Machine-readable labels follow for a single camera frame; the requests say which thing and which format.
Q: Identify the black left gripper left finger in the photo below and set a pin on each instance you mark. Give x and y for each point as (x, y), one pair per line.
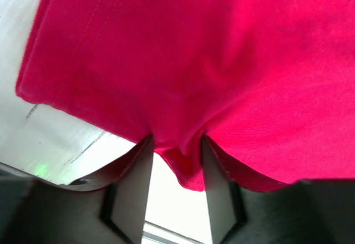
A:
(106, 206)

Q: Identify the crimson pink t-shirt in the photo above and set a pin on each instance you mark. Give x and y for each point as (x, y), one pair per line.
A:
(270, 81)

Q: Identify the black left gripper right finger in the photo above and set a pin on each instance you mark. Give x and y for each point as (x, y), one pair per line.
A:
(309, 211)

